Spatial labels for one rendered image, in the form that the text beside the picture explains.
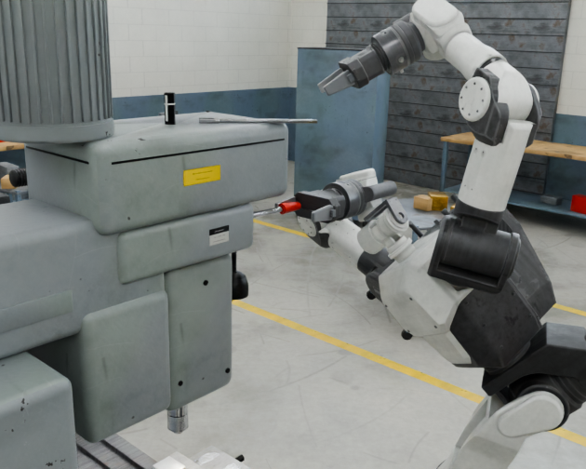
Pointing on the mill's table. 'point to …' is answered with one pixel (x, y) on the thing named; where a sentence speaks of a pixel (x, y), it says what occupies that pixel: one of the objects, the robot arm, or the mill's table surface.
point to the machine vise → (217, 460)
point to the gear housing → (183, 242)
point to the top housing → (160, 169)
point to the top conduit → (18, 178)
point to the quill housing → (199, 328)
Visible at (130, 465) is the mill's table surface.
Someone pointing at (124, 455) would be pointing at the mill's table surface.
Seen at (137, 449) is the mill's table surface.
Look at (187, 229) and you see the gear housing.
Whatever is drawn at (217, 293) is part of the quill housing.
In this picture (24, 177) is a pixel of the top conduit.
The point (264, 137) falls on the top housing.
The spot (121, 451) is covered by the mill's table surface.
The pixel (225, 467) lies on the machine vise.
